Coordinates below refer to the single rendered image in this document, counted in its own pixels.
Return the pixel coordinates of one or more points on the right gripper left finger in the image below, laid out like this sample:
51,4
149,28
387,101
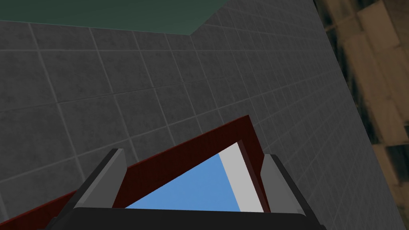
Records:
105,183

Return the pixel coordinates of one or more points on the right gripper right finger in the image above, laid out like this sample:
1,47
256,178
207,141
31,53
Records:
278,188

